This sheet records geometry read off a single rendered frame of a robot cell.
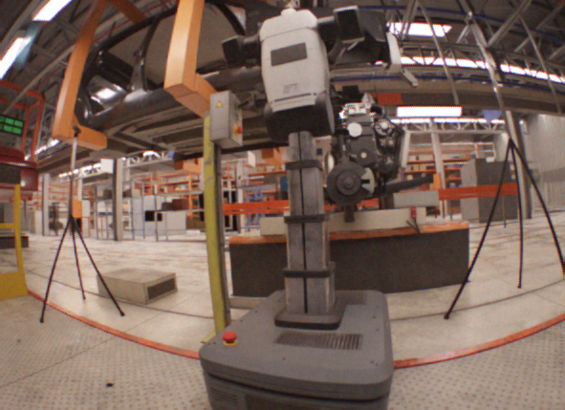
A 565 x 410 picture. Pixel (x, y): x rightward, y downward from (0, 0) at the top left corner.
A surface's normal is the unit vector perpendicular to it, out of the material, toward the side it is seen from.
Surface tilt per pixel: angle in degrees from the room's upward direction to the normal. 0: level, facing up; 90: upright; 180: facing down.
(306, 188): 90
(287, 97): 90
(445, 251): 90
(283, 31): 90
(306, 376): 45
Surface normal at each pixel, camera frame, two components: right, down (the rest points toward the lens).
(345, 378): -0.29, -0.73
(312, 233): -0.34, -0.04
